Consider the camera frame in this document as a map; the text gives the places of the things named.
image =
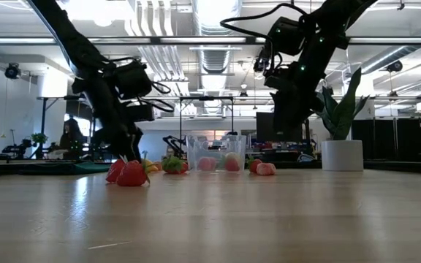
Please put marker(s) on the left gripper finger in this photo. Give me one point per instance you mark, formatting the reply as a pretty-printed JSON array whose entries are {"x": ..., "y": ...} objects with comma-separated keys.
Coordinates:
[
  {"x": 139, "y": 140},
  {"x": 128, "y": 148}
]

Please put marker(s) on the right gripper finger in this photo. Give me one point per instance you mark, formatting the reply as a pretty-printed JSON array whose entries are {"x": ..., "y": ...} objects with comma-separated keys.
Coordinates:
[
  {"x": 300, "y": 115},
  {"x": 281, "y": 113}
]

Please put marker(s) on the yellow banana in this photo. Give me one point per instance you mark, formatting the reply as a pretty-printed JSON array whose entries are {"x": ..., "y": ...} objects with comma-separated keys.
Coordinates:
[{"x": 151, "y": 167}]

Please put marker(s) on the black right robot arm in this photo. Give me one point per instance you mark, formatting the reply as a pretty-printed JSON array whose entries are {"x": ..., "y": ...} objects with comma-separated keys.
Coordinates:
[{"x": 327, "y": 33}]

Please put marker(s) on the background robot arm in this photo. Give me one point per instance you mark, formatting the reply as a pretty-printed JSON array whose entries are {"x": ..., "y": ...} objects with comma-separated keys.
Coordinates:
[
  {"x": 174, "y": 144},
  {"x": 17, "y": 148}
]

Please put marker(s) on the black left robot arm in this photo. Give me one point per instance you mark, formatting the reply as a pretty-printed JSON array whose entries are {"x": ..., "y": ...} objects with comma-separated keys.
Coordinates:
[{"x": 75, "y": 44}]

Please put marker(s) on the clear plastic tupperware container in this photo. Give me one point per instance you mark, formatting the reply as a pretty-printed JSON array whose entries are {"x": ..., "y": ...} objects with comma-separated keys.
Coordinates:
[{"x": 192, "y": 153}]

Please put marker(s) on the black computer monitor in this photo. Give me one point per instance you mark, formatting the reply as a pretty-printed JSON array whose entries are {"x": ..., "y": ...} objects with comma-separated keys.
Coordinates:
[{"x": 263, "y": 128}]

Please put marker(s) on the green leafy vegetable toy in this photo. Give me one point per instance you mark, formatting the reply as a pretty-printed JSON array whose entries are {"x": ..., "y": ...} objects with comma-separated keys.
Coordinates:
[{"x": 173, "y": 164}]

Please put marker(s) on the person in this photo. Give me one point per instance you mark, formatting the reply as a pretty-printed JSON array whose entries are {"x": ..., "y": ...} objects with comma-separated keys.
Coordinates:
[{"x": 72, "y": 137}]

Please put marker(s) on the green snake plant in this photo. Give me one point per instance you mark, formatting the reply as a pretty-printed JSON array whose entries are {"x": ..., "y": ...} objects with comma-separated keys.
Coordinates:
[{"x": 344, "y": 109}]

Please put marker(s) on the green folded cloth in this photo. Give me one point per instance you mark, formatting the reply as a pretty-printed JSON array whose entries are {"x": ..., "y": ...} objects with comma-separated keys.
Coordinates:
[{"x": 86, "y": 167}]

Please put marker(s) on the white plant pot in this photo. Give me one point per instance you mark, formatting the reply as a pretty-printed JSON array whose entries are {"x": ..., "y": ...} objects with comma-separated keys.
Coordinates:
[{"x": 342, "y": 155}]

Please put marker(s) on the yellow lemon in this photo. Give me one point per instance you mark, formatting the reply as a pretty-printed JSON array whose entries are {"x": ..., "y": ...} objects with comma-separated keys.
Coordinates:
[{"x": 233, "y": 156}]

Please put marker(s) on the small background plant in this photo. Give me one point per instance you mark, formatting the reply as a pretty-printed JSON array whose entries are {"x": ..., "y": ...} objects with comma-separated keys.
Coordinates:
[{"x": 39, "y": 138}]

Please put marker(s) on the black partition panels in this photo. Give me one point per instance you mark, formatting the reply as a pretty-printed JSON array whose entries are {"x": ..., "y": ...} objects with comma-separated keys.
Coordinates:
[{"x": 378, "y": 139}]

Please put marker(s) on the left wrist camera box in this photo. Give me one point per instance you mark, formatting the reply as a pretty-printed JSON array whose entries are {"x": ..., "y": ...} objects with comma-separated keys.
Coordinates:
[{"x": 132, "y": 78}]

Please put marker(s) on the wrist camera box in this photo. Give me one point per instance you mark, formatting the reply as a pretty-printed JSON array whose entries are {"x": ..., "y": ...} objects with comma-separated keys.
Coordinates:
[
  {"x": 132, "y": 78},
  {"x": 287, "y": 36}
]

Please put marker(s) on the black frame cross rail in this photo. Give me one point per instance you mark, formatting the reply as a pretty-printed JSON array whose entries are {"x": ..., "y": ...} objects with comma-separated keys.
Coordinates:
[{"x": 287, "y": 165}]

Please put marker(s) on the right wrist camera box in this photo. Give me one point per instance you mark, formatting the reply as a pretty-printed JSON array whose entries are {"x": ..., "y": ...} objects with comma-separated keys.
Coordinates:
[{"x": 287, "y": 36}]

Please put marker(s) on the black metal frame stand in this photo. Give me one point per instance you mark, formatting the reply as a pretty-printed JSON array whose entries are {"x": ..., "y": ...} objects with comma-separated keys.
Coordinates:
[
  {"x": 43, "y": 124},
  {"x": 207, "y": 98}
]

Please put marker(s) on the black ceiling camera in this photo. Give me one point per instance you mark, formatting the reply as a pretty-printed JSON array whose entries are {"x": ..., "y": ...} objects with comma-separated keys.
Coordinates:
[
  {"x": 394, "y": 66},
  {"x": 12, "y": 70}
]

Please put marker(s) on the black right frame rail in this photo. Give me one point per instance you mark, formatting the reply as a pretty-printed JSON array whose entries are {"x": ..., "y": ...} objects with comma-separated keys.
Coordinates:
[{"x": 400, "y": 167}]

